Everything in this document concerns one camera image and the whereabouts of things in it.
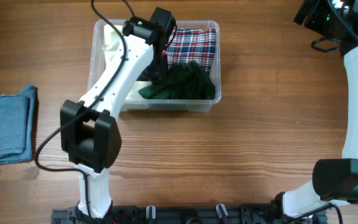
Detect cream white cloth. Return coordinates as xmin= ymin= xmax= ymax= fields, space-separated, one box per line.
xmin=102 ymin=25 xmax=150 ymax=100

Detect green cloth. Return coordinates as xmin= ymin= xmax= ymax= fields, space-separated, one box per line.
xmin=138 ymin=61 xmax=216 ymax=100

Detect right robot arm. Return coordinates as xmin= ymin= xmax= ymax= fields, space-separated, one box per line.
xmin=267 ymin=0 xmax=358 ymax=223

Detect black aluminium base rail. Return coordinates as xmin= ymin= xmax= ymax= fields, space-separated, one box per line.
xmin=51 ymin=204 xmax=328 ymax=224

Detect blue denim jeans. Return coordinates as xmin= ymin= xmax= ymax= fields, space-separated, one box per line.
xmin=0 ymin=85 xmax=37 ymax=165

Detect red plaid cloth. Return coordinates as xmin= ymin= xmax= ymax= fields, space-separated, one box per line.
xmin=163 ymin=27 xmax=217 ymax=73

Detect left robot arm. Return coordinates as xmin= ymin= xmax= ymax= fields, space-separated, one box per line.
xmin=60 ymin=7 xmax=176 ymax=223

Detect clear plastic storage container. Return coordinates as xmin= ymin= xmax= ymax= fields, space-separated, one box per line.
xmin=87 ymin=20 xmax=222 ymax=112

